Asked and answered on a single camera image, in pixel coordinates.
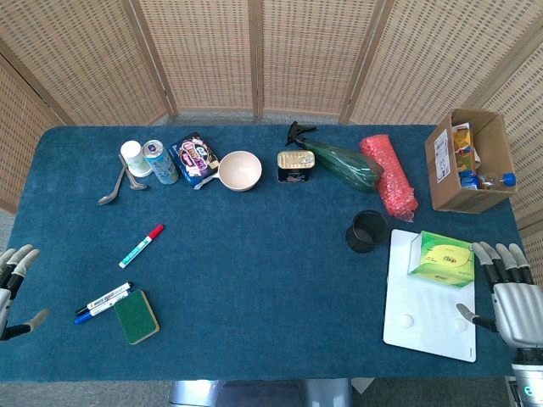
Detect short metal spoon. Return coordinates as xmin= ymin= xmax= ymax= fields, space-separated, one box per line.
xmin=118 ymin=153 xmax=148 ymax=191

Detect clear bottle with blue cap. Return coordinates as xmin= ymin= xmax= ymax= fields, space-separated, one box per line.
xmin=479 ymin=172 xmax=518 ymax=191

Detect gold-lidded black tin can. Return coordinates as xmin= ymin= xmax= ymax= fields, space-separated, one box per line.
xmin=277 ymin=150 xmax=316 ymax=184

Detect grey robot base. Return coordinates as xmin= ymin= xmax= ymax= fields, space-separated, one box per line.
xmin=168 ymin=378 xmax=354 ymax=407

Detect small blue packet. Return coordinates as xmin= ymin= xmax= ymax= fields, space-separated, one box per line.
xmin=457 ymin=170 xmax=481 ymax=190

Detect beige bowl with handle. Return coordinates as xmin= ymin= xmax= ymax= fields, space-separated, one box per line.
xmin=193 ymin=150 xmax=263 ymax=192

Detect green scrubbing sponge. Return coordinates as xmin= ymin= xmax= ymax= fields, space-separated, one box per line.
xmin=113 ymin=289 xmax=161 ymax=346

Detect black cup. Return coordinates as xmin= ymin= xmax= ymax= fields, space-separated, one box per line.
xmin=345 ymin=209 xmax=390 ymax=254

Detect long metal spoon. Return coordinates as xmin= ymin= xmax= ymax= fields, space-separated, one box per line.
xmin=97 ymin=165 xmax=128 ymax=207

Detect green spray bottle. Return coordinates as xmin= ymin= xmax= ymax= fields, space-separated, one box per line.
xmin=286 ymin=120 xmax=385 ymax=194

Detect white paper cup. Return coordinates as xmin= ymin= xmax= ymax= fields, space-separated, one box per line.
xmin=120 ymin=140 xmax=153 ymax=178

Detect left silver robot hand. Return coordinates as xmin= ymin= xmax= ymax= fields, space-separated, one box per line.
xmin=0 ymin=243 xmax=51 ymax=342

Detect green tissue box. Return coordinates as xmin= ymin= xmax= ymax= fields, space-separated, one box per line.
xmin=407 ymin=230 xmax=476 ymax=290

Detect blue carpet table mat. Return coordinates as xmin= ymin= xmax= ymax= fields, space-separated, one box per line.
xmin=0 ymin=124 xmax=543 ymax=382

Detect bamboo folding screen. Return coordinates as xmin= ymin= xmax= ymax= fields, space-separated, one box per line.
xmin=0 ymin=0 xmax=543 ymax=232

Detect blue whiteboard marker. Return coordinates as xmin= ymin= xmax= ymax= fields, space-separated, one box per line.
xmin=74 ymin=292 xmax=135 ymax=326

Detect red bubble wrap roll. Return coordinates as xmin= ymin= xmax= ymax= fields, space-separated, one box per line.
xmin=359 ymin=134 xmax=419 ymax=222

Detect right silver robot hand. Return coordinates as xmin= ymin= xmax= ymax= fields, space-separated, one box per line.
xmin=456 ymin=241 xmax=543 ymax=353

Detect yellow packet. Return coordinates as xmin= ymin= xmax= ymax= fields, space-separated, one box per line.
xmin=451 ymin=122 xmax=479 ymax=175

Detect green marker with red cap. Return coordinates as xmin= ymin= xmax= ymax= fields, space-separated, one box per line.
xmin=118 ymin=224 xmax=165 ymax=270

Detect brown cardboard box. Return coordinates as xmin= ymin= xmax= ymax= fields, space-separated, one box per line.
xmin=424 ymin=108 xmax=518 ymax=214

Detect purple snack packet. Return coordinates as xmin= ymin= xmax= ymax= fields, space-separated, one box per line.
xmin=169 ymin=131 xmax=221 ymax=191

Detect white board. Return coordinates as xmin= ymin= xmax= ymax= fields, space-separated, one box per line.
xmin=382 ymin=228 xmax=478 ymax=364

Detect black whiteboard marker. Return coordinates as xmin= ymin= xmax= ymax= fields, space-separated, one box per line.
xmin=75 ymin=282 xmax=133 ymax=315

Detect light blue drink can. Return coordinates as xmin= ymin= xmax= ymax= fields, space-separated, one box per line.
xmin=142 ymin=139 xmax=180 ymax=186

